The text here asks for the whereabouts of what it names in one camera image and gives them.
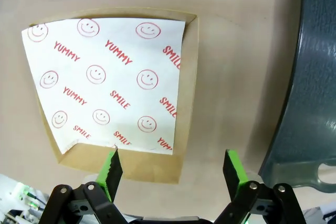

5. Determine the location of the black plastic tray with handles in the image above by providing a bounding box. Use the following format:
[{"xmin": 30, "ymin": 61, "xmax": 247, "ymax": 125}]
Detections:
[{"xmin": 258, "ymin": 0, "xmax": 336, "ymax": 192}]

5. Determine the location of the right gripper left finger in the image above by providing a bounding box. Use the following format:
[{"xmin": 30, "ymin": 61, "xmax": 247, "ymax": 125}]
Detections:
[{"xmin": 38, "ymin": 146, "xmax": 130, "ymax": 224}]

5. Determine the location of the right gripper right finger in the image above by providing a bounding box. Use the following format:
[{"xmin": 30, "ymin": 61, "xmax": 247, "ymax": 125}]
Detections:
[{"xmin": 214, "ymin": 149, "xmax": 307, "ymax": 224}]

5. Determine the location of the brown cardboard donut box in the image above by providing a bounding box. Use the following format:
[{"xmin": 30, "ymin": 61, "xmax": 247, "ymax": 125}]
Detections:
[{"xmin": 28, "ymin": 7, "xmax": 200, "ymax": 185}]

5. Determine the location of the white smiley print paper liner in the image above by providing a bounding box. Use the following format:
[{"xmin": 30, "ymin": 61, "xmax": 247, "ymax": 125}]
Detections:
[{"xmin": 21, "ymin": 18, "xmax": 186, "ymax": 156}]

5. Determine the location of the white equipment with green lights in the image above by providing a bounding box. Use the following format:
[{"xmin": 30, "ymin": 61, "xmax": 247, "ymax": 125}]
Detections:
[{"xmin": 0, "ymin": 173, "xmax": 53, "ymax": 224}]

